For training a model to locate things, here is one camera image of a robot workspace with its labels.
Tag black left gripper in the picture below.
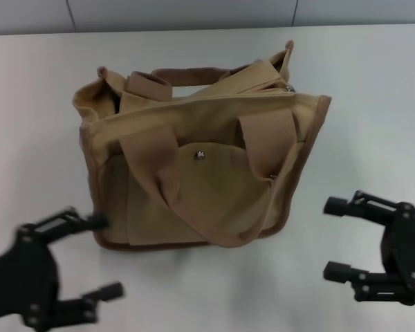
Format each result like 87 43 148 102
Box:
0 206 126 328

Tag khaki canvas food bag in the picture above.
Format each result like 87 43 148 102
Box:
71 39 333 250

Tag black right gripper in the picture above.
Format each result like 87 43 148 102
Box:
322 189 415 308

